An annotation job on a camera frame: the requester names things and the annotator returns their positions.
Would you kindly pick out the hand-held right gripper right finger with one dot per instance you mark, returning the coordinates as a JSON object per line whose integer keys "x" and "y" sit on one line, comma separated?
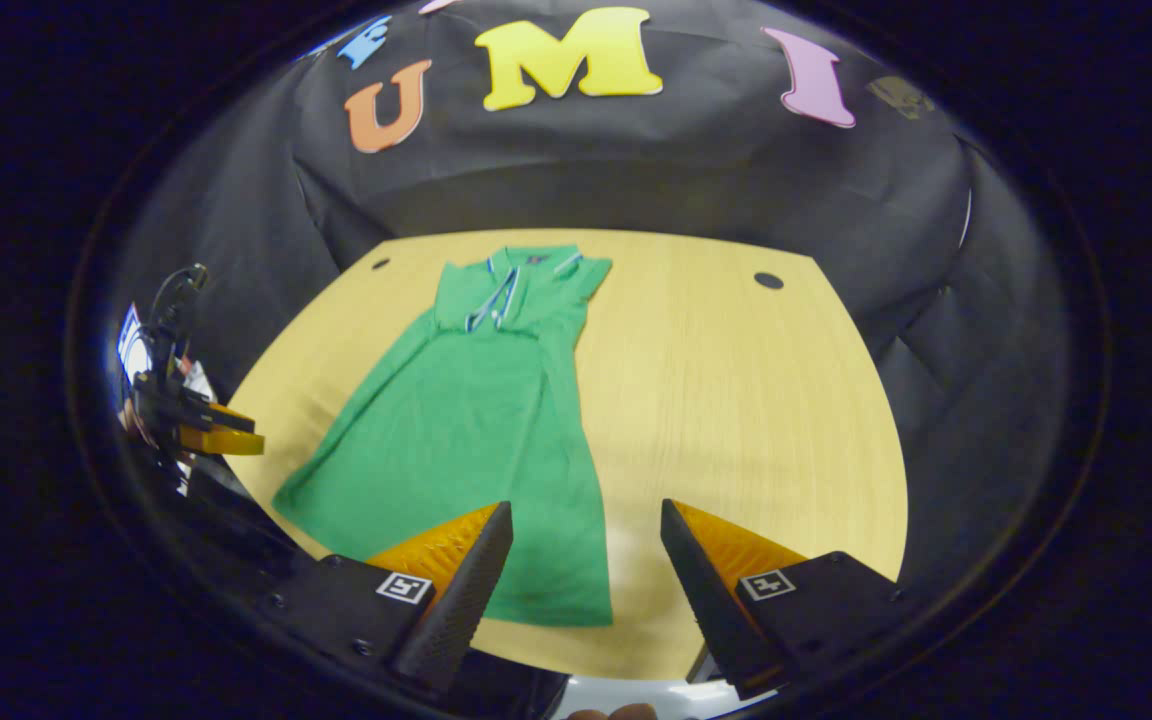
{"x": 711, "y": 600}

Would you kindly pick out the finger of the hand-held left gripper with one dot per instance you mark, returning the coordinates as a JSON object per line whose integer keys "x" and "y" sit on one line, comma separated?
{"x": 226, "y": 441}
{"x": 226, "y": 420}

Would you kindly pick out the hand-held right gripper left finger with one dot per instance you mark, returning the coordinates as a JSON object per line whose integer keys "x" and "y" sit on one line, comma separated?
{"x": 471, "y": 590}

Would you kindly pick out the green T-shirt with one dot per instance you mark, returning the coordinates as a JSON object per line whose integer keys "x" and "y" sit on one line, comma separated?
{"x": 466, "y": 420}

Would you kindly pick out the computer monitor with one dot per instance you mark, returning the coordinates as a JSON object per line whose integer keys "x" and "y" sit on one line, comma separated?
{"x": 131, "y": 350}

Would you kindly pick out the tan tape patch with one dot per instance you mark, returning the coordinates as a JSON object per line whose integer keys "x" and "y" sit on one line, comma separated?
{"x": 901, "y": 97}

